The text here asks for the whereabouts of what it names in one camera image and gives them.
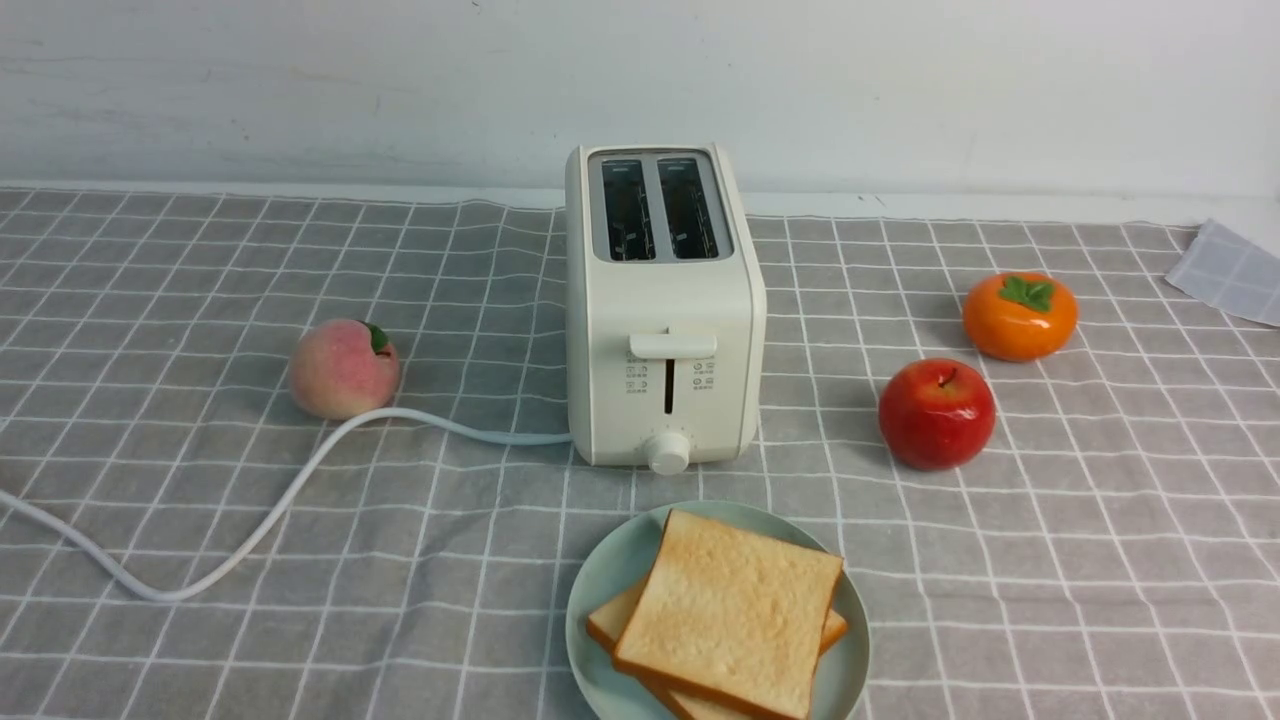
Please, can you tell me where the toast slice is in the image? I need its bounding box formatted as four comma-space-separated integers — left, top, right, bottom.
611, 509, 844, 719
586, 579, 849, 719

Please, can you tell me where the white two-slot toaster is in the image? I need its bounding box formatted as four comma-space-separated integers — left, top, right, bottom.
564, 143, 767, 475

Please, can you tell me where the pink peach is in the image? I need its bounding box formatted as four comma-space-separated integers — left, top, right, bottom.
287, 318, 401, 421

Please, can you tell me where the red apple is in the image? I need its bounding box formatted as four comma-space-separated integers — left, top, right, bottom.
878, 357, 997, 471

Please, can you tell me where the light green round plate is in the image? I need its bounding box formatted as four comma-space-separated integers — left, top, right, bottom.
564, 505, 870, 719

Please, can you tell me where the orange persimmon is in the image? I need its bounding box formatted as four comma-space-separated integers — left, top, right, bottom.
963, 272, 1079, 363

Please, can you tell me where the grey checked tablecloth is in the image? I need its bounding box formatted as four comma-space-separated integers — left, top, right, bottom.
1, 188, 1277, 719

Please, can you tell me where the white toaster power cord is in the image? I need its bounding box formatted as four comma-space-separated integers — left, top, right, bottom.
0, 406, 573, 603

